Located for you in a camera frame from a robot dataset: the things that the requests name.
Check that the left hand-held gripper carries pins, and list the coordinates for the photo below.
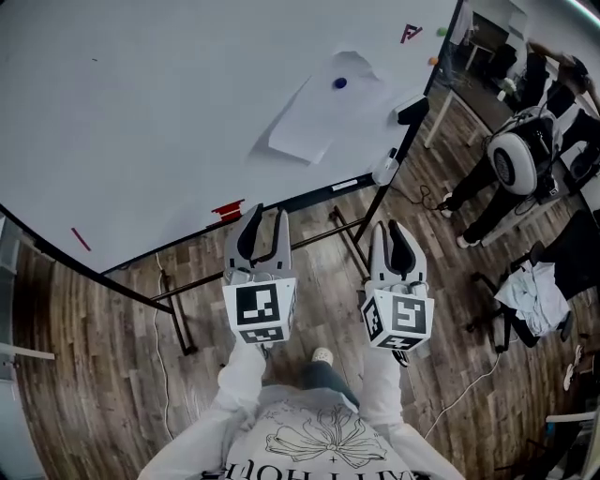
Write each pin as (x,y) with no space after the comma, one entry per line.
(260,304)

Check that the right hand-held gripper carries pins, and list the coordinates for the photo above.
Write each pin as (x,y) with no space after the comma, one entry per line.
(398,319)

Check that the white sheet of paper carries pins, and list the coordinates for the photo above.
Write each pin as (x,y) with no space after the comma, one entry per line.
(319,117)

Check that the large whiteboard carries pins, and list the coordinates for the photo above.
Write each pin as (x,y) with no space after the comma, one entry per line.
(140,117)

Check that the person's left forearm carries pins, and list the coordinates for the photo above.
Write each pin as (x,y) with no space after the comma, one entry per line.
(225,403)

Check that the person's right forearm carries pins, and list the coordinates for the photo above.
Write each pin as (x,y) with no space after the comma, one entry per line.
(394,403)

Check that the whiteboard eraser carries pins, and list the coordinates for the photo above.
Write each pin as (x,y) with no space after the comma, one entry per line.
(409,110)

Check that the person's black and white shoe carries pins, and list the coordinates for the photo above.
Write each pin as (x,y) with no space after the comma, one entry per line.
(402,358)

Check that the person's cream shoe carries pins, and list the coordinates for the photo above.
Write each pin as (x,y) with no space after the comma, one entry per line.
(322,355)

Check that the person's dark trouser leg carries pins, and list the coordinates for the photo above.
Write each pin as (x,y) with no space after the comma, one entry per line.
(325,382)

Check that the pale cloth on chair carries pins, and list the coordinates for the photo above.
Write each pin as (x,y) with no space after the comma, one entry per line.
(534,295)

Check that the black office chair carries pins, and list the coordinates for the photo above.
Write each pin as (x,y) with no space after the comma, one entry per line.
(544,281)

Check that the blue round magnet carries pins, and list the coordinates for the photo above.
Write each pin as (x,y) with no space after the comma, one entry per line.
(339,83)

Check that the person's printed white shirt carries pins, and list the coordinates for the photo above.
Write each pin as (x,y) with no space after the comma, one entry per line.
(314,440)

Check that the orange round magnet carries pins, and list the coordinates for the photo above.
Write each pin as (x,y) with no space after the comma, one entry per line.
(433,61)

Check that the red letter-shaped sticker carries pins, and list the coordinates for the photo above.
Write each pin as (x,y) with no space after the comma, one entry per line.
(411,33)

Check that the green round magnet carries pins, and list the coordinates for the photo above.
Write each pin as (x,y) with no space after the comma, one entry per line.
(441,31)

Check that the black whiteboard stand frame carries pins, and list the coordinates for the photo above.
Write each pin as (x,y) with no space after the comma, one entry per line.
(178,309)

